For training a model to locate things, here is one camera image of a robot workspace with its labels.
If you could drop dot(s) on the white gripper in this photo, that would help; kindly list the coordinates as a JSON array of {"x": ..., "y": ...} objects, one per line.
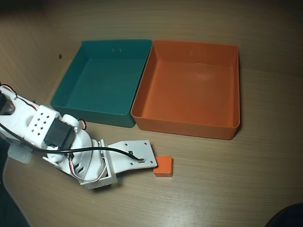
[{"x": 102, "y": 175}]

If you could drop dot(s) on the orange cube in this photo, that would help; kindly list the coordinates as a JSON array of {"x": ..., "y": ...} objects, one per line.
[{"x": 164, "y": 165}]

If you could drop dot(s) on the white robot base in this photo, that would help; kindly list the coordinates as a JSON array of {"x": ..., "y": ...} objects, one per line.
[{"x": 20, "y": 157}]

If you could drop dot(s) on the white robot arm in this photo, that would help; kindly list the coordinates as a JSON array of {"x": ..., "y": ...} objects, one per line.
[{"x": 21, "y": 113}]

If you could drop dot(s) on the teal plastic box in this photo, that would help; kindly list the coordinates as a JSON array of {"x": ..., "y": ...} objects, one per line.
[{"x": 99, "y": 94}]

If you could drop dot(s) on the orange plastic box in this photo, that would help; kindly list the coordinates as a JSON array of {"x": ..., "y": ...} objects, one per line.
[{"x": 189, "y": 99}]

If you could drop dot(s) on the black round object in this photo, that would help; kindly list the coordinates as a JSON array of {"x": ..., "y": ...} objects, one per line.
[{"x": 291, "y": 220}]

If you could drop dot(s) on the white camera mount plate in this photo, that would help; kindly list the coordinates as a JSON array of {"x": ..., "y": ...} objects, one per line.
[{"x": 137, "y": 147}]

